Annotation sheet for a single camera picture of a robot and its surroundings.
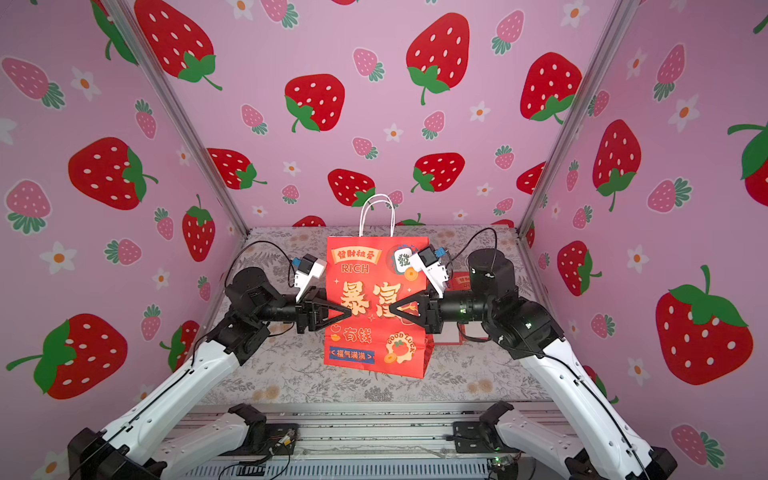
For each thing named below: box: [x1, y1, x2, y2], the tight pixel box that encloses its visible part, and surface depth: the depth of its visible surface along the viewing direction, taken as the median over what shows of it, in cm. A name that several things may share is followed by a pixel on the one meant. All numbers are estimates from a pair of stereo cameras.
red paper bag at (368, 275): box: [324, 194, 435, 379], surface depth 57 cm
